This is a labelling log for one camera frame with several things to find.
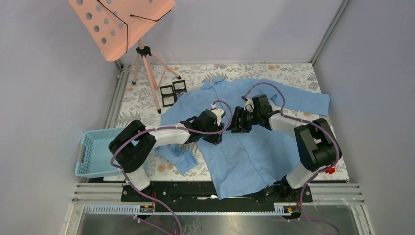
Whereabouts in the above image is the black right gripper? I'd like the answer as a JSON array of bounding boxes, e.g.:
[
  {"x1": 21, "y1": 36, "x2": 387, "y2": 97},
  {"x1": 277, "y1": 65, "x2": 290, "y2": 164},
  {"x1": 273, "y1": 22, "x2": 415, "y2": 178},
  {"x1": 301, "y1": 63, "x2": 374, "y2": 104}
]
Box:
[{"x1": 225, "y1": 106, "x2": 261, "y2": 134}]

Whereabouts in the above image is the light blue button shirt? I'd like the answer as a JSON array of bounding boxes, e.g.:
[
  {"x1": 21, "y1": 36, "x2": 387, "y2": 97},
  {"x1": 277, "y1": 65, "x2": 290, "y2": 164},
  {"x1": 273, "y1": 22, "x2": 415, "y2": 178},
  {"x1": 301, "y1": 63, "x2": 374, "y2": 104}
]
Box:
[{"x1": 160, "y1": 78, "x2": 330, "y2": 199}]

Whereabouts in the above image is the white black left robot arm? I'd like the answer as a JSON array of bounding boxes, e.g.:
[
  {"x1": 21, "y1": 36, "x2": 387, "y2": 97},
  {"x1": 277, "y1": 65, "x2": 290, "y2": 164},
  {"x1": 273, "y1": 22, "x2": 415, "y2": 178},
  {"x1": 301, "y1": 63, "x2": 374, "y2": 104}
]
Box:
[{"x1": 108, "y1": 108, "x2": 225, "y2": 201}]

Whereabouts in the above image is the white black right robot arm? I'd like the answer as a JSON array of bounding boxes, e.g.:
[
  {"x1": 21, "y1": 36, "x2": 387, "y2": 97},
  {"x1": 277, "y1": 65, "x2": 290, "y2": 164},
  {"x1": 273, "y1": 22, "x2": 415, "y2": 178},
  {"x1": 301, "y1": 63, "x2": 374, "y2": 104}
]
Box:
[{"x1": 228, "y1": 94, "x2": 341, "y2": 202}]

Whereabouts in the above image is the black four-compartment brooch tray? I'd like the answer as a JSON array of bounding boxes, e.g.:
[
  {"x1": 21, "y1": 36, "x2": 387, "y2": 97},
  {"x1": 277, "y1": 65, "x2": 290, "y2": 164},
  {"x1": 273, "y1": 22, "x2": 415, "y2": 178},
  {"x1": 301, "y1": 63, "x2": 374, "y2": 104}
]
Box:
[{"x1": 159, "y1": 80, "x2": 187, "y2": 107}]

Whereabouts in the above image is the floral patterned table mat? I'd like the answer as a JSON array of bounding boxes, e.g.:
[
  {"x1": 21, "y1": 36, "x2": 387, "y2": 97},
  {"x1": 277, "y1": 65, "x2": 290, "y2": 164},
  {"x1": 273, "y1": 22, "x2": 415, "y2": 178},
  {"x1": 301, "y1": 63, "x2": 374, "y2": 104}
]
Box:
[{"x1": 104, "y1": 63, "x2": 350, "y2": 182}]

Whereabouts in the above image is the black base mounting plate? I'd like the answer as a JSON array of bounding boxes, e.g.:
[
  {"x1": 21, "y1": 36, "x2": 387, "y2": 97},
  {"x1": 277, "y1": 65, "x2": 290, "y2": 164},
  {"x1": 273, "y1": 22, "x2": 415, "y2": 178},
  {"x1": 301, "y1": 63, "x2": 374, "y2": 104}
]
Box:
[{"x1": 121, "y1": 181, "x2": 313, "y2": 214}]

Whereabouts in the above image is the red white grid block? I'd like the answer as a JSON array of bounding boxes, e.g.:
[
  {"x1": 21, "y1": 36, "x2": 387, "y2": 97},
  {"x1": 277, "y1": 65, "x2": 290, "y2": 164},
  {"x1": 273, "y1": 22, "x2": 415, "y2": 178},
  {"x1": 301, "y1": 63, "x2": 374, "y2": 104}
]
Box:
[{"x1": 325, "y1": 166, "x2": 336, "y2": 175}]

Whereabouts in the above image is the light blue plastic basket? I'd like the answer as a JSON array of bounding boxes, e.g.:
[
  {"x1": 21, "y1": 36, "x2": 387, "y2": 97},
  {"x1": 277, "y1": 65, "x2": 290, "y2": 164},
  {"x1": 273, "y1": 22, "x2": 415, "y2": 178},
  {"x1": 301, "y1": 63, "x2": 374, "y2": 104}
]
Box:
[{"x1": 74, "y1": 127, "x2": 124, "y2": 179}]

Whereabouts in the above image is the pink perforated music stand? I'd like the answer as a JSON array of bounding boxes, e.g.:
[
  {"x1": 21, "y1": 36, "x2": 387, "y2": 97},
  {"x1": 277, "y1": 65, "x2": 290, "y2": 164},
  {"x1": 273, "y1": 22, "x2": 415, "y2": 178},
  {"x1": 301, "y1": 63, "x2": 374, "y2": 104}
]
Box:
[{"x1": 69, "y1": 0, "x2": 181, "y2": 113}]

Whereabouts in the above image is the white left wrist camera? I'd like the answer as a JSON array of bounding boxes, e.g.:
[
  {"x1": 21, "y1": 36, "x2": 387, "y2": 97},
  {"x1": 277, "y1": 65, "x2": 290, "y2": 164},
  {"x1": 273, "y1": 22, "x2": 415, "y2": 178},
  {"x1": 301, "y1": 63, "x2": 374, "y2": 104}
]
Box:
[{"x1": 211, "y1": 104, "x2": 226, "y2": 126}]

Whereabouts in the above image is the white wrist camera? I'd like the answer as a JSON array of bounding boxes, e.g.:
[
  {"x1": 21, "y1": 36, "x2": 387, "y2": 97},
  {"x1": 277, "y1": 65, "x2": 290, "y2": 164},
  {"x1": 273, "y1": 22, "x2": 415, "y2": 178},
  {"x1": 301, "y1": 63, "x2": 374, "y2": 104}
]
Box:
[
  {"x1": 241, "y1": 96, "x2": 254, "y2": 112},
  {"x1": 211, "y1": 104, "x2": 226, "y2": 126}
]

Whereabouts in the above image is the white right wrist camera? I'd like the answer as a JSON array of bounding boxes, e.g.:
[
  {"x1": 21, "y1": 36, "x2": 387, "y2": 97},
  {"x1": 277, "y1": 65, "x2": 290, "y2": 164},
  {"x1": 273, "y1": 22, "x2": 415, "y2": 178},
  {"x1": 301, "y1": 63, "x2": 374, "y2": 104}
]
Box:
[{"x1": 241, "y1": 96, "x2": 254, "y2": 112}]

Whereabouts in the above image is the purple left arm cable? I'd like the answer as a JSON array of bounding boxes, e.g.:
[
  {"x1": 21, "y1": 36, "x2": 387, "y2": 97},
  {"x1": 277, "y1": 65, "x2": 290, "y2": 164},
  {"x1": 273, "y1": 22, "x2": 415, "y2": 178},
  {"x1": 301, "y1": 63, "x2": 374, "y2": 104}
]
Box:
[{"x1": 110, "y1": 100, "x2": 234, "y2": 235}]

